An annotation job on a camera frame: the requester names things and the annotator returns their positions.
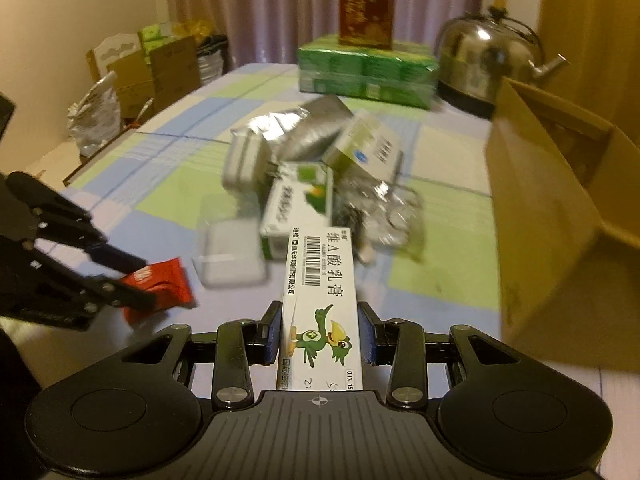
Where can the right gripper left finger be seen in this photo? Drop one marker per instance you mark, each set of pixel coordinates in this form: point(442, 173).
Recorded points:
point(240, 345)

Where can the red gift box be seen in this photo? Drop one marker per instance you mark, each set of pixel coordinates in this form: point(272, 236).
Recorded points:
point(366, 23)

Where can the green shrink-wrapped box pack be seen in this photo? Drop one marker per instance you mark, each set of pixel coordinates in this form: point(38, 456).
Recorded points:
point(407, 74)

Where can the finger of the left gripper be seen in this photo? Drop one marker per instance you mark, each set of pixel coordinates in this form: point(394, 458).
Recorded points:
point(33, 210)
point(61, 297)

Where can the wooden door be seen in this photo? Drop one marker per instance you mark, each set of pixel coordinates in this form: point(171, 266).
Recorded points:
point(600, 40)

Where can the checked tablecloth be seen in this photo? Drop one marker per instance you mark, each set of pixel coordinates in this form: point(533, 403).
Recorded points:
point(146, 194)

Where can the white green tablet box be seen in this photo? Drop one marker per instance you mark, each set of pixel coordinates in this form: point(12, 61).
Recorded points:
point(365, 148)

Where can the cardboard boxes pile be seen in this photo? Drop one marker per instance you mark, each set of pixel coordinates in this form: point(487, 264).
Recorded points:
point(157, 66)

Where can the red snack packet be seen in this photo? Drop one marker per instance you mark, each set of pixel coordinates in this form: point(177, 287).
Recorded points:
point(166, 281)

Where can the white green spray box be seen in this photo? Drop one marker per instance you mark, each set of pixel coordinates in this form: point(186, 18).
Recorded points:
point(301, 194)

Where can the stainless steel kettle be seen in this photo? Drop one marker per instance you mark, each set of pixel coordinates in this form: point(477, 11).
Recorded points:
point(477, 51)

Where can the yellow plastic bag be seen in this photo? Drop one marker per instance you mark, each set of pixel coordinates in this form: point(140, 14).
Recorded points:
point(201, 30)

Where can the white ointment box green duck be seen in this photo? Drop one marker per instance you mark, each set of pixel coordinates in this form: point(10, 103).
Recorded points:
point(320, 344)

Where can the brown cardboard box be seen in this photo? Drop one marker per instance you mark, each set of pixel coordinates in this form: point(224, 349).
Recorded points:
point(565, 188)

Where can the white plastic case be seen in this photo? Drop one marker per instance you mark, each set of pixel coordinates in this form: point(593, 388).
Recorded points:
point(246, 163)

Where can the clear plastic tray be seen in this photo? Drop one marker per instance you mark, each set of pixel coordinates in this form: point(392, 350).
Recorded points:
point(228, 247)

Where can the clear bag with metal rings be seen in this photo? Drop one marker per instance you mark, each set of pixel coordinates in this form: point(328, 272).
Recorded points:
point(385, 218)

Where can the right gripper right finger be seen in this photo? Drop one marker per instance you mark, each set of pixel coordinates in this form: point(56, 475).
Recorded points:
point(399, 344)

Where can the silver foil pouch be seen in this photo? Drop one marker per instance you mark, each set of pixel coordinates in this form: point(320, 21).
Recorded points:
point(298, 134)

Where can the white plastic bag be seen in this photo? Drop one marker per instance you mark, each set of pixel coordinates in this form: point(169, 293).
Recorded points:
point(96, 118)

